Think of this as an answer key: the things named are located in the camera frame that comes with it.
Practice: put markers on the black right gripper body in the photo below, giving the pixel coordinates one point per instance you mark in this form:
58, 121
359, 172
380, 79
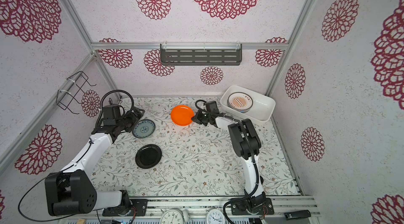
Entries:
203, 117

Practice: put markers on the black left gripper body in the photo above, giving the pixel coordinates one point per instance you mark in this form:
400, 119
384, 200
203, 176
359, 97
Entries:
128, 122

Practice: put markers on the teal patterned plate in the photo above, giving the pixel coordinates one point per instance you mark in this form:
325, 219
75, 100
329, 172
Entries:
144, 129

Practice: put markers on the orange plastic plate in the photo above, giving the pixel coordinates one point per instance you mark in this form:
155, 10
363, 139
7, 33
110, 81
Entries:
182, 115

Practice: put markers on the orange sunburst plate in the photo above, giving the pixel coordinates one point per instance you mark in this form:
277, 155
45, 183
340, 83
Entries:
240, 101

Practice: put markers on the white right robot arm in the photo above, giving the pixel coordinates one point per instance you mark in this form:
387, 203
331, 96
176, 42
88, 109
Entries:
246, 145

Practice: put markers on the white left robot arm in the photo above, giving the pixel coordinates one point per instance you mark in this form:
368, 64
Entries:
70, 191

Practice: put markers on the white plastic bin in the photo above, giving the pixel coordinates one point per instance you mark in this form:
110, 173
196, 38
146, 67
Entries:
261, 111

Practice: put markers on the black plastic plate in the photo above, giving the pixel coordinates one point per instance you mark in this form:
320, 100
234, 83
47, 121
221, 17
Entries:
148, 156

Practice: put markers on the right white clock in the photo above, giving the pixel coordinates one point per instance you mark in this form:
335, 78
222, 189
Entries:
215, 216

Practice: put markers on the white clock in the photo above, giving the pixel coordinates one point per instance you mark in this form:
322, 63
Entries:
172, 216
215, 216

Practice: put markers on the left white clock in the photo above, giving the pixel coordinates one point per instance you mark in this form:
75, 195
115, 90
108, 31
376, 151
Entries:
172, 216

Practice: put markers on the black wire wall rack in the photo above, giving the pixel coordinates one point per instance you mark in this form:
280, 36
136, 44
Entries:
67, 95

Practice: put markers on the grey wall shelf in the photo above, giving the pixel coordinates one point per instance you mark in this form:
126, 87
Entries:
201, 56

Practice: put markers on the black clip on rail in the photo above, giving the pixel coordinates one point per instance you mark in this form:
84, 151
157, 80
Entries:
297, 215

